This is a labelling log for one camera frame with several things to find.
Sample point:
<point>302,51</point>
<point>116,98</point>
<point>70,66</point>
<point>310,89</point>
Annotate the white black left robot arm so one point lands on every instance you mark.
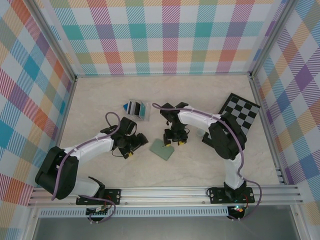
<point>62,165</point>

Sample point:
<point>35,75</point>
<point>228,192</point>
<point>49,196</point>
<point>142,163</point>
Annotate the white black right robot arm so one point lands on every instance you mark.
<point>225,145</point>

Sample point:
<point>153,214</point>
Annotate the teal card black stripe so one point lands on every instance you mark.
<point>143,110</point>

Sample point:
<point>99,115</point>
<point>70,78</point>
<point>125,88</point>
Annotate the black grey striped card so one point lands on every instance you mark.
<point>135,108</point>

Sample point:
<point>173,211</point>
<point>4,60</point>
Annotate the blue card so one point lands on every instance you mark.
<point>125,107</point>

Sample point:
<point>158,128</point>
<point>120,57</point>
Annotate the clear box with blue items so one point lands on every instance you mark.
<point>148,112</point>

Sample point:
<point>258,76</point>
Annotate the small circuit board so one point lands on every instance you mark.
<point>98,210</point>
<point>238,208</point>

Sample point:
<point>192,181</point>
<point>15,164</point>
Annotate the black grey checkerboard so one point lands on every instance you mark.
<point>243,110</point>

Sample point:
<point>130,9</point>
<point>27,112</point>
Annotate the grey metal panel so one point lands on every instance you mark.
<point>162,230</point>

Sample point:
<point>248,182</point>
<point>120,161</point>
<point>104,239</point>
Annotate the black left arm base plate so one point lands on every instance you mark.
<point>112,196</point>

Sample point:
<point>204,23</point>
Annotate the aluminium rear frame bar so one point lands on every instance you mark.
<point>162,75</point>

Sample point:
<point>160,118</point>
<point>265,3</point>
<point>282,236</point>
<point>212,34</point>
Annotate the long aluminium base rail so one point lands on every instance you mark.
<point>162,196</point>

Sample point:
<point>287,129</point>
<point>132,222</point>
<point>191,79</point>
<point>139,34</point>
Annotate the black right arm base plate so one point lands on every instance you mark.
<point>216,195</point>

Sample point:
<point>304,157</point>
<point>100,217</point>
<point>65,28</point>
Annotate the aluminium side rail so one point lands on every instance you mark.
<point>65,112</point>
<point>267,130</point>

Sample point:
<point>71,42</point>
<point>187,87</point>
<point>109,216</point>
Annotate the slotted aluminium bracket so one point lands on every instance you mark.
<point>280,175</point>

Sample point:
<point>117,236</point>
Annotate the aluminium frame post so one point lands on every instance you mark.
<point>272,37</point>
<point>53,40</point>

